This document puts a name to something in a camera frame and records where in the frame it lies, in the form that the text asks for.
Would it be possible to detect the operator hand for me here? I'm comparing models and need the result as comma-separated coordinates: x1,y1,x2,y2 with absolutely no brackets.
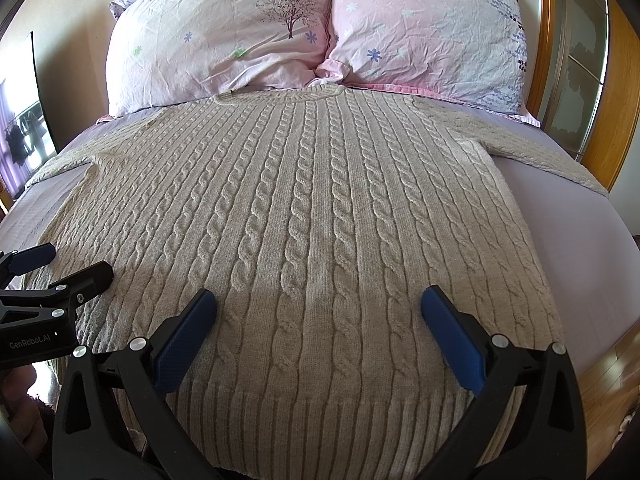
1,364,48,457

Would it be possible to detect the glass cabinet door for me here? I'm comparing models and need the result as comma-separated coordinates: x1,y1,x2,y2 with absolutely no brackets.
540,0,610,160

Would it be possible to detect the pink tree print pillow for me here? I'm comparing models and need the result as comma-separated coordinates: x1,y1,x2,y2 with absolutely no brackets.
105,0,331,117

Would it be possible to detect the pink floral pillow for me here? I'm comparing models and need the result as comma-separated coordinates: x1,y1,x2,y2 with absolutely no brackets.
316,0,537,125

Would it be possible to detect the beige cable knit sweater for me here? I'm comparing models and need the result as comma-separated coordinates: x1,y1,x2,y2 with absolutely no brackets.
25,84,603,479

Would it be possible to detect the lavender bed sheet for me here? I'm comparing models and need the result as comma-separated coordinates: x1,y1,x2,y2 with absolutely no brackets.
1,102,639,375

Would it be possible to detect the wooden headboard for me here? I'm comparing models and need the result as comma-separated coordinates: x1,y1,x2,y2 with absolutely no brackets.
518,0,639,190

